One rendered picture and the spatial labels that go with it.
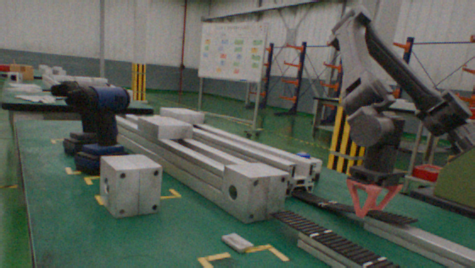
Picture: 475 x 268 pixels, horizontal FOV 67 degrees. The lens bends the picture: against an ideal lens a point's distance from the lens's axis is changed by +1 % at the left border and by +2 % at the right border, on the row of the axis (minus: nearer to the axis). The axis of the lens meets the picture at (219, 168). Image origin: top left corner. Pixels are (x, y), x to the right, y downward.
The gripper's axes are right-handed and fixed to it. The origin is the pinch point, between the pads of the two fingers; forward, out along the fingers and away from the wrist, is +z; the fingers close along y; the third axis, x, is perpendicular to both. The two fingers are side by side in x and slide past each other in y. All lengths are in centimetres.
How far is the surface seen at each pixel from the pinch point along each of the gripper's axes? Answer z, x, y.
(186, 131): -7, -51, 15
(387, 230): 1.5, 5.5, 1.6
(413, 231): 0.2, 9.7, 0.6
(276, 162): -4.7, -23.3, 4.6
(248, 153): -4.4, -34.5, 4.5
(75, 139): -1, -70, 41
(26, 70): -7, -410, 12
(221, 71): -32, -534, -328
